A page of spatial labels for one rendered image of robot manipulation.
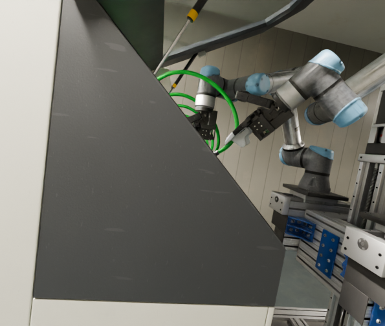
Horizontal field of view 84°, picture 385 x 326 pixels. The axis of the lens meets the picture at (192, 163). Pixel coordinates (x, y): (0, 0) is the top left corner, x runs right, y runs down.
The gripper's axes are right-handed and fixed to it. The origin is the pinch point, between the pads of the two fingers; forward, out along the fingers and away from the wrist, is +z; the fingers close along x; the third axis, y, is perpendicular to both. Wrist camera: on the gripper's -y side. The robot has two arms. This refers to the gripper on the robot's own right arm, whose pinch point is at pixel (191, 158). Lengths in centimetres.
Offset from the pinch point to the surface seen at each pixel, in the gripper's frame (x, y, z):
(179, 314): -34.9, -2.3, 35.7
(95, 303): -35, -22, 34
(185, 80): 174, 6, -78
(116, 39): -35.0, -24.3, -24.2
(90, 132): -34.9, -27.3, -4.7
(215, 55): 174, 37, -113
